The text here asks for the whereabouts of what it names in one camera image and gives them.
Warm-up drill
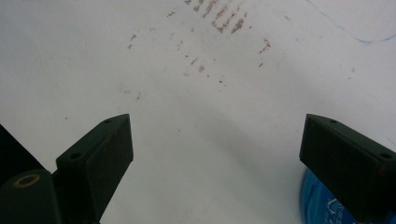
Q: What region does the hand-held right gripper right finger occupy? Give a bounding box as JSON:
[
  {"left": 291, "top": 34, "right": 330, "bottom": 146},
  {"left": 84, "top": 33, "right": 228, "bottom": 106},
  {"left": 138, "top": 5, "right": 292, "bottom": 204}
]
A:
[{"left": 299, "top": 113, "right": 396, "bottom": 224}]

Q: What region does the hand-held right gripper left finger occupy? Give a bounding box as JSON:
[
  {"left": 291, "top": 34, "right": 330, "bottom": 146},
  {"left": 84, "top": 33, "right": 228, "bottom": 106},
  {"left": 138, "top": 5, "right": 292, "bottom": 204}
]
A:
[{"left": 55, "top": 113, "right": 134, "bottom": 224}]

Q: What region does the blue liquid bottle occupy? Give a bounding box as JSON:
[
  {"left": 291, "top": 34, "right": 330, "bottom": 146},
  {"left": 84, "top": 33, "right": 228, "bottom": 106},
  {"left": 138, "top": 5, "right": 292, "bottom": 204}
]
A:
[{"left": 300, "top": 168, "right": 396, "bottom": 224}]

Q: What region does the white paper sheet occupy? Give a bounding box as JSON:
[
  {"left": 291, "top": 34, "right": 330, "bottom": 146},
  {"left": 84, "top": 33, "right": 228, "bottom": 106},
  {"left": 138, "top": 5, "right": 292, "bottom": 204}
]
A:
[{"left": 0, "top": 0, "right": 396, "bottom": 224}]

